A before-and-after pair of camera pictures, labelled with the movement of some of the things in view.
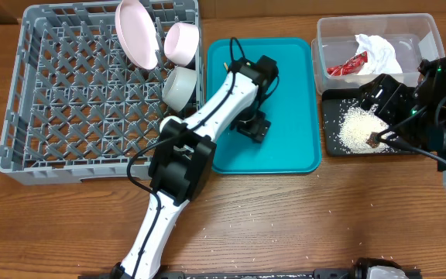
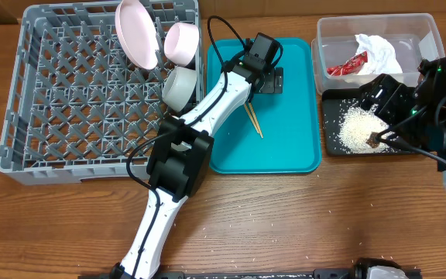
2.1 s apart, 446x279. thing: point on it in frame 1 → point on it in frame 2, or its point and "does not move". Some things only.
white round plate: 136,35 does not move
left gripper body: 249,121 → 273,80
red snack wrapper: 351,67 does not move
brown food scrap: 372,140 does not move
